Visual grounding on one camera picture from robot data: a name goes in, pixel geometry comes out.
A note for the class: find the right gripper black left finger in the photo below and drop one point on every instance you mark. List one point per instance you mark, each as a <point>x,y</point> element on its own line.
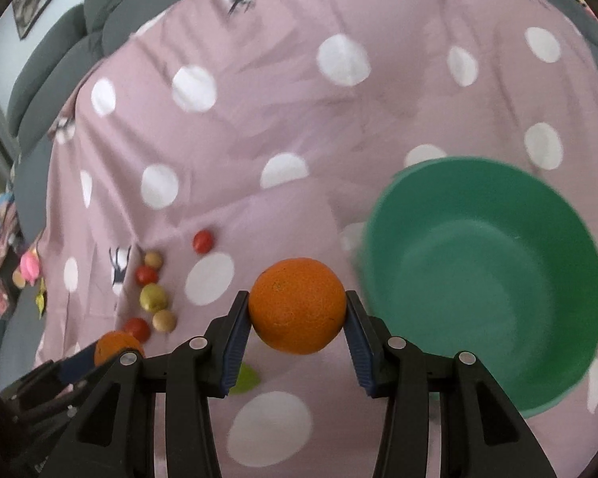
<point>111,434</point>

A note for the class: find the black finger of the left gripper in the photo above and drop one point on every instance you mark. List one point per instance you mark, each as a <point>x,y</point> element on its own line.
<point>75,367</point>

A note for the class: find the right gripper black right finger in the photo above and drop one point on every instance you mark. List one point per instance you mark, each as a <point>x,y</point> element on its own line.
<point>483,435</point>

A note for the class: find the red cherry tomato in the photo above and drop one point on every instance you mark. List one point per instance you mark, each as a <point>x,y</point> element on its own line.
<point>138,328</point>
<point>146,275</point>
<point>203,242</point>

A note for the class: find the yellow green mango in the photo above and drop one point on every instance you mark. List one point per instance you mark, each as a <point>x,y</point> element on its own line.
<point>153,298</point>

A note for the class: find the green lime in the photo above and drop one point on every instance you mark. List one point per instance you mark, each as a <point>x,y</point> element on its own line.
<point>248,379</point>

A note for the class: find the large orange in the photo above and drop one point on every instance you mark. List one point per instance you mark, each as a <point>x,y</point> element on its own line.
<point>297,306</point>

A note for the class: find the tan small round fruit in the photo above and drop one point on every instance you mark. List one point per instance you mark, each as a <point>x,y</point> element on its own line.
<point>164,321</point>
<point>153,259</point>

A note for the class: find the pile of colourful toys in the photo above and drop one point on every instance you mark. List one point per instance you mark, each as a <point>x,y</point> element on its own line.
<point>20,266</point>

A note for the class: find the green plastic bowl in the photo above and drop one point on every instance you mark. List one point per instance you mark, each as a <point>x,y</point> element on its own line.
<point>470,254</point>

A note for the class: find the pink polka dot blanket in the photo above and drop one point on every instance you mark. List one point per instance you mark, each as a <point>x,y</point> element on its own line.
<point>276,124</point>

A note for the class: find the grey sofa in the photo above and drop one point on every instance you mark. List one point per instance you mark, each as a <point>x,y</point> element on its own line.
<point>82,36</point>

